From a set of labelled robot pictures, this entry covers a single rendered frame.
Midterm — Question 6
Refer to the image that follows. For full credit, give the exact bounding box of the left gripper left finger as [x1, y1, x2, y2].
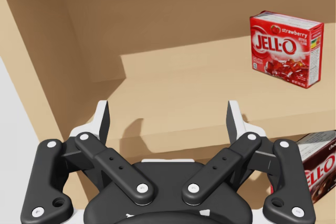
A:
[20, 100, 156, 224]

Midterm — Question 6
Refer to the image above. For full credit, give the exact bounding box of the red carton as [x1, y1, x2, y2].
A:
[249, 10, 325, 89]

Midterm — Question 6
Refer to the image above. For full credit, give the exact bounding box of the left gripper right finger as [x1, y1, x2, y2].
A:
[181, 100, 317, 224]

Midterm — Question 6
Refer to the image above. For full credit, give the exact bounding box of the pale wooden shelf unit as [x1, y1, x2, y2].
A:
[0, 0, 336, 224]

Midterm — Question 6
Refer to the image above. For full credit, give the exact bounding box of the brown and white carton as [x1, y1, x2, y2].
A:
[270, 130, 336, 205]

